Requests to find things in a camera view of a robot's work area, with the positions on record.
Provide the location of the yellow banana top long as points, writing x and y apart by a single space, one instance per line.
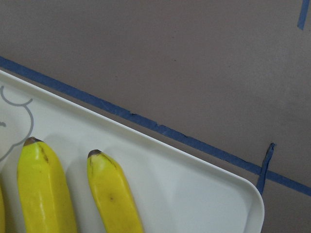
43 190

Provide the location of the greenish yellow banana back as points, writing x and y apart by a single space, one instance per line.
112 194

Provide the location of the white bear print tray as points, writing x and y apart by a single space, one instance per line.
174 191

